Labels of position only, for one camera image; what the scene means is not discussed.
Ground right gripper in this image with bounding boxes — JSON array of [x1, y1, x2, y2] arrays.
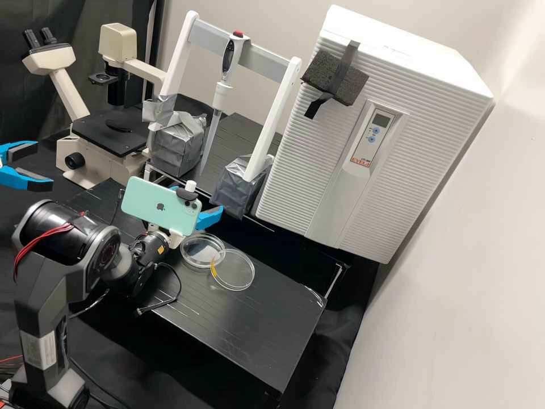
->
[[146, 204, 224, 247]]

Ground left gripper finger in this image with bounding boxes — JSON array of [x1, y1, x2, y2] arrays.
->
[[0, 166, 55, 193], [0, 140, 39, 163]]

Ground petri dish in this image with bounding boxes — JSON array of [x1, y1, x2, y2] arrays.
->
[[179, 232, 225, 270]]

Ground grey taped block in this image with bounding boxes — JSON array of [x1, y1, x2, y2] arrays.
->
[[210, 154, 276, 220], [142, 94, 208, 178]]

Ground petri dish lid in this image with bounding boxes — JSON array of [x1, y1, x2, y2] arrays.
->
[[208, 248, 256, 292]]

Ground cream microscope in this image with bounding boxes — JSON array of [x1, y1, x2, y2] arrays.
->
[[21, 23, 172, 191]]

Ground white pipette stand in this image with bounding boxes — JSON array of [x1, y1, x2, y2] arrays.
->
[[146, 10, 303, 184]]

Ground incubator door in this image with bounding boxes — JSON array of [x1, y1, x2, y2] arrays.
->
[[254, 39, 494, 266]]

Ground pipette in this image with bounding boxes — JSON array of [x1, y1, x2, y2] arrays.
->
[[199, 31, 250, 176]]

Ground white incubator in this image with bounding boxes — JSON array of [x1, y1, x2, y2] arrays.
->
[[317, 4, 496, 112]]

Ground right wrist camera phone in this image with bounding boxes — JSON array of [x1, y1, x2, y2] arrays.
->
[[120, 176, 203, 248]]

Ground black cable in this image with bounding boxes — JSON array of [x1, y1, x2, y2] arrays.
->
[[135, 260, 183, 317]]

